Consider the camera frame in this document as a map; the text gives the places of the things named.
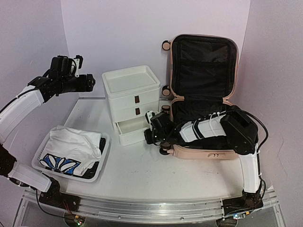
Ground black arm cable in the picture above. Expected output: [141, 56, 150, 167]
[236, 108, 269, 154]
[36, 189, 74, 219]

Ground white plastic drawer unit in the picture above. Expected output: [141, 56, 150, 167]
[102, 65, 160, 146]

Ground pink hard-shell suitcase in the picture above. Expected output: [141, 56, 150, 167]
[159, 34, 258, 160]

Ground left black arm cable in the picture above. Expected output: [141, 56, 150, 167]
[36, 189, 74, 219]

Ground white blue print t-shirt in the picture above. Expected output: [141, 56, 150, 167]
[39, 125, 102, 176]

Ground black jeans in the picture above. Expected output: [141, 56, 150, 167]
[83, 138, 106, 179]

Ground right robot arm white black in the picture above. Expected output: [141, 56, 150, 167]
[144, 105, 266, 219]

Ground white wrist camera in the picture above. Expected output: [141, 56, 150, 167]
[71, 55, 83, 78]
[145, 111, 158, 124]

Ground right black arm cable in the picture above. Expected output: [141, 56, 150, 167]
[236, 108, 269, 154]

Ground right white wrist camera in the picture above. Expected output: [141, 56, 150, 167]
[145, 111, 158, 124]

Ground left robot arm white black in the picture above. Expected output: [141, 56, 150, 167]
[0, 55, 96, 211]

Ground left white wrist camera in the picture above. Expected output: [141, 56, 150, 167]
[71, 55, 83, 78]

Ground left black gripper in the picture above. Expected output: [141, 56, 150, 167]
[58, 73, 95, 94]

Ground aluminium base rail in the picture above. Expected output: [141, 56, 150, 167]
[12, 186, 286, 227]

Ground white perforated plastic basket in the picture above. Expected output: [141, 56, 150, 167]
[31, 132, 110, 183]

